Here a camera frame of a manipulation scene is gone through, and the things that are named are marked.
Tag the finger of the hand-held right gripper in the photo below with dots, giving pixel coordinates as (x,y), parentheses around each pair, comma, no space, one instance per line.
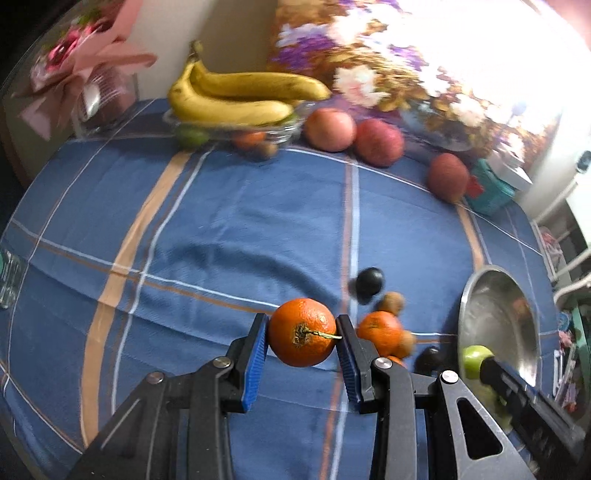
(505,383)

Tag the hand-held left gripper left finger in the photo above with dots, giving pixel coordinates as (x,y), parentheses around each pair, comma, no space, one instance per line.
(256,364)

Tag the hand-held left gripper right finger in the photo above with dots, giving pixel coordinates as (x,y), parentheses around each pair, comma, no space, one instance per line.
(348,364)

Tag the orange mandarin with stem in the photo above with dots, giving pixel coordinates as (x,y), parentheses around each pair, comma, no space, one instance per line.
(302,332)

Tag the stainless steel bowl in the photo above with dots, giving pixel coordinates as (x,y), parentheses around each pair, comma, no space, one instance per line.
(498,318)

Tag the small brown round fruit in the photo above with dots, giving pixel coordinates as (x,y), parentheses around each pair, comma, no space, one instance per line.
(391,303)
(407,344)

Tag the dark purple round fruit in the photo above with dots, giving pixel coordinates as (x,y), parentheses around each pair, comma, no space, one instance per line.
(429,360)
(370,281)

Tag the blue plaid tablecloth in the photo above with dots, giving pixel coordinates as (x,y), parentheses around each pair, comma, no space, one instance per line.
(231,230)

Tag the teal box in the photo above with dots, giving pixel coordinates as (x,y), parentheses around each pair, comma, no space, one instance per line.
(491,194)

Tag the red apple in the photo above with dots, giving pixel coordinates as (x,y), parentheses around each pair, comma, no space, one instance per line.
(448,177)
(379,142)
(330,129)

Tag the white box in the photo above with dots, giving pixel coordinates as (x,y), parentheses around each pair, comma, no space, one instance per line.
(510,170)

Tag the small orange fruit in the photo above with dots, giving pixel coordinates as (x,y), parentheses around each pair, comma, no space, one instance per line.
(249,138)

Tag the clear glass fruit bowl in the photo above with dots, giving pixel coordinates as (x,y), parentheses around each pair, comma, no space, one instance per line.
(281,134)

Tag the small green fruit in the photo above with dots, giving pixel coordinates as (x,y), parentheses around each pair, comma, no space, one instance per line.
(191,136)

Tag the yellow banana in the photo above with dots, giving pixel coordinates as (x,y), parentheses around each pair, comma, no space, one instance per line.
(258,85)
(231,113)

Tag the clear glass cup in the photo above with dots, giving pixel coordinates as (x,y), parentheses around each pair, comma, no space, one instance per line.
(9,281)

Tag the clear glass vase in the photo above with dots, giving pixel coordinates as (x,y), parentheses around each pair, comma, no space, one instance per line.
(106,104)

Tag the pink flower bouquet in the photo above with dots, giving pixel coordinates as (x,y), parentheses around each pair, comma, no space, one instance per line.
(78,60)

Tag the white furniture frame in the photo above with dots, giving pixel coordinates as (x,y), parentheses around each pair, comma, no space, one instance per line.
(575,198)

